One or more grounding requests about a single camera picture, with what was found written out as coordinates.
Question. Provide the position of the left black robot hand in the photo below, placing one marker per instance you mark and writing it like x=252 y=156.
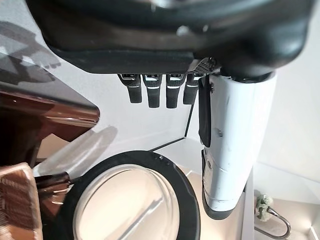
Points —
x=150 y=37

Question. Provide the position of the round glass washer door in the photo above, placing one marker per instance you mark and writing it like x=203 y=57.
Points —
x=130 y=195

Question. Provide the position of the wicker laundry basket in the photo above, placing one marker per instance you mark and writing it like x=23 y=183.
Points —
x=17 y=200

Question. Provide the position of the white beige cabinet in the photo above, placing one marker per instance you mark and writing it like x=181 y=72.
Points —
x=247 y=225

